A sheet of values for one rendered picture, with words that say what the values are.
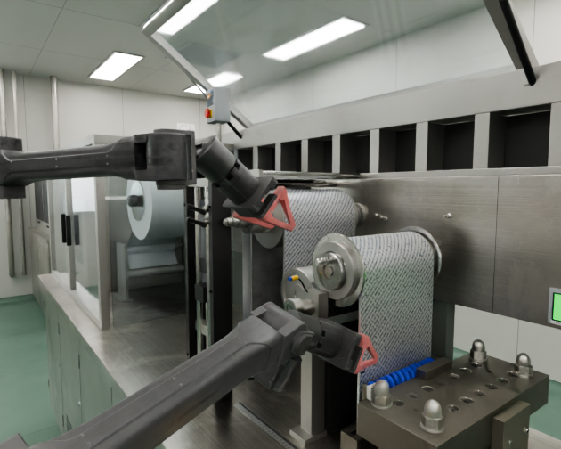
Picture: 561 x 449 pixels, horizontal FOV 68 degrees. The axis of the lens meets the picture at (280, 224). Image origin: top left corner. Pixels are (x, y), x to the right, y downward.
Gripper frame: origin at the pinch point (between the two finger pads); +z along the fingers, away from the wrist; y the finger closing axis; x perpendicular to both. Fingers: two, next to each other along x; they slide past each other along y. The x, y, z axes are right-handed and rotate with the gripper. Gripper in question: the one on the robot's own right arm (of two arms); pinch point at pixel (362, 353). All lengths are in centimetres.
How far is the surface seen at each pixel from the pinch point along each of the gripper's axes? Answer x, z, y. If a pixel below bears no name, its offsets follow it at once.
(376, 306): 9.2, 0.8, -1.3
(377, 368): -1.9, 7.0, -1.1
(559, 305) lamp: 22.5, 24.9, 20.1
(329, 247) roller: 16.7, -9.7, -8.6
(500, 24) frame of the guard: 67, -5, 9
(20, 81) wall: 127, -86, -560
